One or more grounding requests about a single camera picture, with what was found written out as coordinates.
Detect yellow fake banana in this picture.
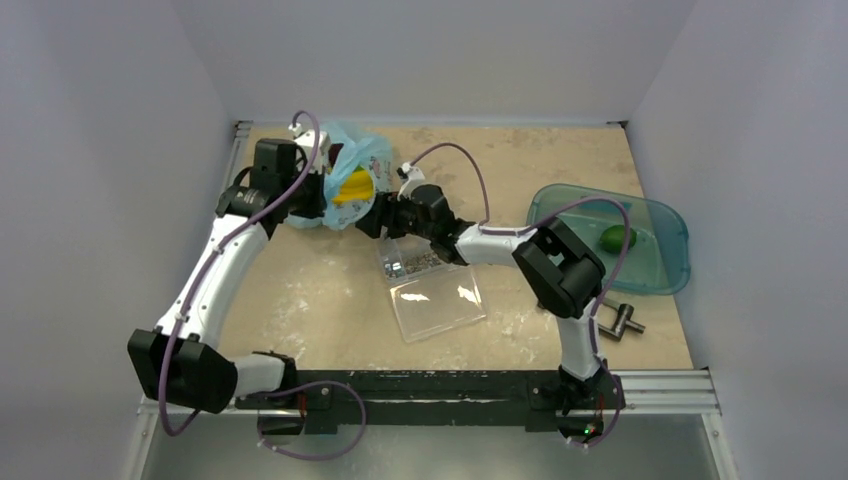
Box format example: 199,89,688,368
332,168,375,205

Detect light blue plastic bag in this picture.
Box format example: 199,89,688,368
285,121,393,231

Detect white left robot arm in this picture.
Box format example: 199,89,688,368
128,130,330,413

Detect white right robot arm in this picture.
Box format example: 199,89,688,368
355,184,624,409

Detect green fake lime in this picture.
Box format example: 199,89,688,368
598,224,638,255

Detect clear plastic screw box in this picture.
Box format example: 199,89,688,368
378,236,488,343

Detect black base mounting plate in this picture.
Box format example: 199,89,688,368
235,369,626,438

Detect dark metal crank tool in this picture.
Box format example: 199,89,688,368
598,298,646,342

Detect teal plastic tray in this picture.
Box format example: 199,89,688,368
526,183,691,295

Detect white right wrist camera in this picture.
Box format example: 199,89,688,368
397,162,426,198

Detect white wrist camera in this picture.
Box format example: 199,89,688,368
397,162,426,198
291,126,331,174

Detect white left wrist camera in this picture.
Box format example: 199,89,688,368
291,126,331,174

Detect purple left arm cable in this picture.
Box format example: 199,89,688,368
157,109,367,463

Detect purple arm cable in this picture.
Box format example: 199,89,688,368
157,109,367,463
397,142,632,450

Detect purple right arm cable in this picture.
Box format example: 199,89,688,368
397,142,632,450

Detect aluminium frame rail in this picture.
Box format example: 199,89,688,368
137,369,721,417

